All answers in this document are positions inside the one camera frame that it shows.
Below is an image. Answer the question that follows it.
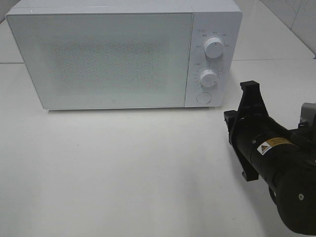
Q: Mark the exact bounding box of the white microwave oven body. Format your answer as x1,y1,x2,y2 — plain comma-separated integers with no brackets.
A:
6,0,242,110

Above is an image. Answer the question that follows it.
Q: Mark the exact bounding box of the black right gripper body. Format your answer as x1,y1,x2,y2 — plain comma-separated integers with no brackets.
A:
236,115,316,182

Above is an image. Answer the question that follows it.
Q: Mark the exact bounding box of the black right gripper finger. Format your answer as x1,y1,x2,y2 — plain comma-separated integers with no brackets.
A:
224,110,259,182
237,80,269,118

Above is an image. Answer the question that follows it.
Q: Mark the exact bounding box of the white door release button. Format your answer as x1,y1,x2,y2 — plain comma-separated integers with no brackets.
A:
197,92,212,104

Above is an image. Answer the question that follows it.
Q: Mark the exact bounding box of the white control knob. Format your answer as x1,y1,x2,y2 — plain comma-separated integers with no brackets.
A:
198,69,218,88
203,36,224,59

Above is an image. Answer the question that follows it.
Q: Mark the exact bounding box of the white microwave door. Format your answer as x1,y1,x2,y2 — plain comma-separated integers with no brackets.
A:
7,13,192,110

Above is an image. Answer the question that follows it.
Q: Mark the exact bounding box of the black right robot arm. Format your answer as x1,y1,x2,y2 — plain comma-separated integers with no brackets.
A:
224,80,316,236

